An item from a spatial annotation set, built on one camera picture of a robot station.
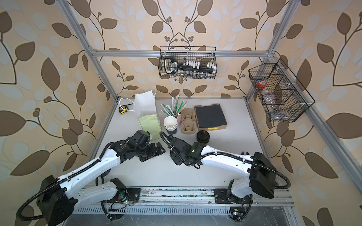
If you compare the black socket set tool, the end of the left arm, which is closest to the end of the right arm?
the end of the left arm

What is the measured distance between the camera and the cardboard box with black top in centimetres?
100

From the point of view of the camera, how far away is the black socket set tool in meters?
0.83
